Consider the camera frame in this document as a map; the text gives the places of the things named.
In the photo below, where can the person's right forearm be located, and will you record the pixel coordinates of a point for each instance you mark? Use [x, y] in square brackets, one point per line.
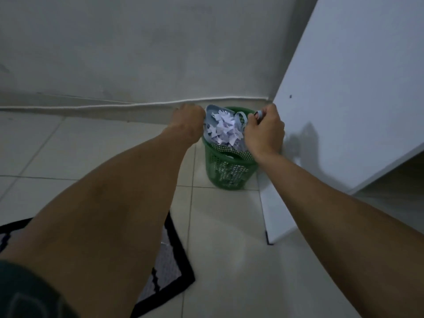
[338, 221]

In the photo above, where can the white cabinet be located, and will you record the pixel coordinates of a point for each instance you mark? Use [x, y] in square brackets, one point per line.
[347, 82]

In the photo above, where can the light blue plastic tray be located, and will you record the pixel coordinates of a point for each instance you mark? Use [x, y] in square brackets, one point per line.
[209, 119]

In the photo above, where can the pile of shredded white paper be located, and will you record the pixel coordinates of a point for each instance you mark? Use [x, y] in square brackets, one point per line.
[226, 128]

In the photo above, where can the person's left hand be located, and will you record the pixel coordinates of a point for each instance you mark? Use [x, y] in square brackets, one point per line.
[186, 124]

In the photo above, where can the person's left forearm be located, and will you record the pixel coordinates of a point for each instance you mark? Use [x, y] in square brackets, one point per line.
[109, 208]

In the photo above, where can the person's right fingers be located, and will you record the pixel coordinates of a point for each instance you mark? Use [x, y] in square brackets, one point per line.
[261, 117]

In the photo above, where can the green perforated plastic waste basket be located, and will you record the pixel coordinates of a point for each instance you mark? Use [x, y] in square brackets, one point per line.
[228, 168]

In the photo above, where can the black and grey floor mat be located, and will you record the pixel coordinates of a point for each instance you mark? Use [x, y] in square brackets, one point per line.
[169, 261]

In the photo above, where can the dark green shirt sleeve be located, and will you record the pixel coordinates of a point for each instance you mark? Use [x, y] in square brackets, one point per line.
[29, 291]

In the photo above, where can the person's left fingers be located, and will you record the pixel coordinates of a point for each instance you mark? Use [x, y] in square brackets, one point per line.
[198, 113]

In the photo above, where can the person's right hand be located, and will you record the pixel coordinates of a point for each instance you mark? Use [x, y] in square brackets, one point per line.
[266, 137]

